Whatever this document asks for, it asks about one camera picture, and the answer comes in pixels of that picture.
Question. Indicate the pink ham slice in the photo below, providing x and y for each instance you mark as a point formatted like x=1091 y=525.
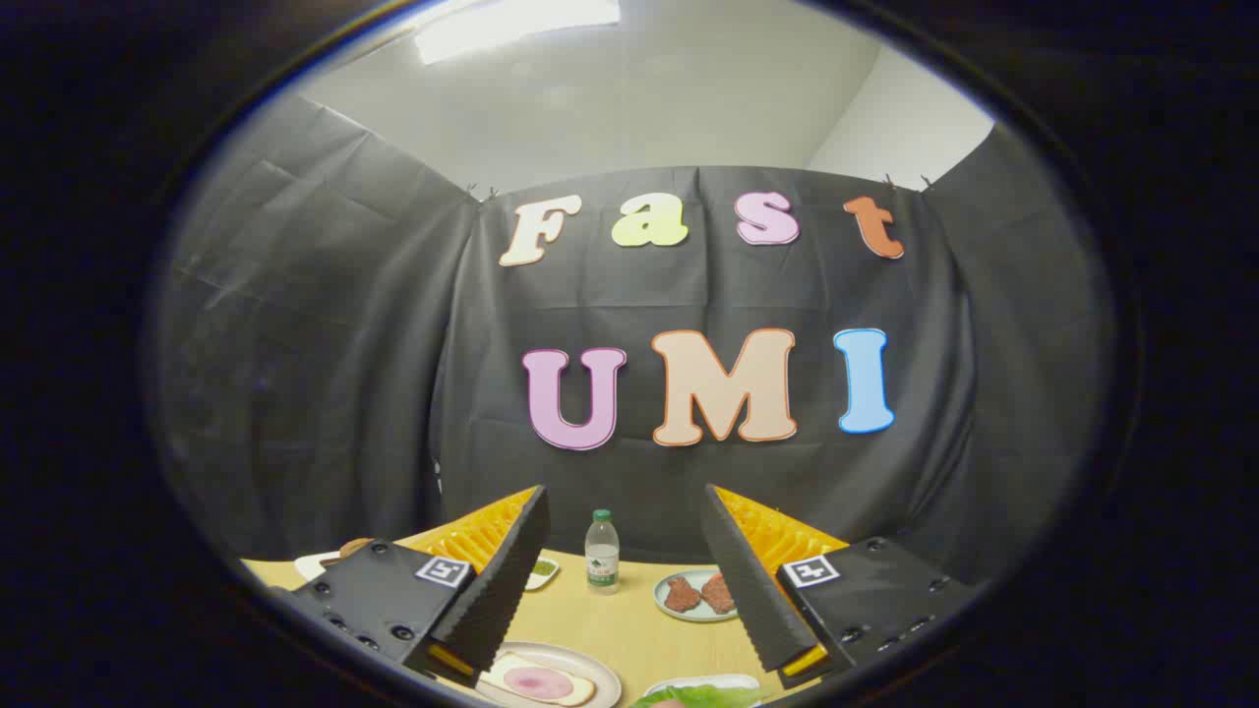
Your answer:
x=536 y=682

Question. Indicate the clear green-capped water bottle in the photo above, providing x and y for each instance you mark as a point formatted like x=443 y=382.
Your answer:
x=602 y=551

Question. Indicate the white oval plate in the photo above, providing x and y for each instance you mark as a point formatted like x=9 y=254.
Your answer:
x=703 y=679

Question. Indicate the pale green plate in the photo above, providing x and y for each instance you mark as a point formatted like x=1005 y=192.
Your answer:
x=700 y=616

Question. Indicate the green lettuce leaf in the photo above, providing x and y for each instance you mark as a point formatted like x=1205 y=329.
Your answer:
x=703 y=697

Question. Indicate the white toaster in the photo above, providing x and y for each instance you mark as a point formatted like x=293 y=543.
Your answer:
x=313 y=564

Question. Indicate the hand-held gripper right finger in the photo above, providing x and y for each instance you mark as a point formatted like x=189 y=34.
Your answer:
x=748 y=590

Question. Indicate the bread slice under ham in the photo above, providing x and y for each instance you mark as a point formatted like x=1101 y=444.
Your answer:
x=492 y=674

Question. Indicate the brown fried meat piece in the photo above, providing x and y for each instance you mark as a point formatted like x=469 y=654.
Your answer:
x=718 y=593
x=681 y=594

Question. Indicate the black backdrop cloth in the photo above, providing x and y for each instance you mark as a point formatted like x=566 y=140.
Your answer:
x=344 y=344

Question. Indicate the beige round plate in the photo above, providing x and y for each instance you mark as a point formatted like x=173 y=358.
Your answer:
x=605 y=678

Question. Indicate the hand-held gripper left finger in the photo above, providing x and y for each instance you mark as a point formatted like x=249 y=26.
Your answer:
x=507 y=580

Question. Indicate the white divided bean dish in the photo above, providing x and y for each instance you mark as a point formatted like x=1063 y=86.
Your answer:
x=543 y=570

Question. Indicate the ceiling light panel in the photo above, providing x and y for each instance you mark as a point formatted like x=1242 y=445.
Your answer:
x=511 y=25

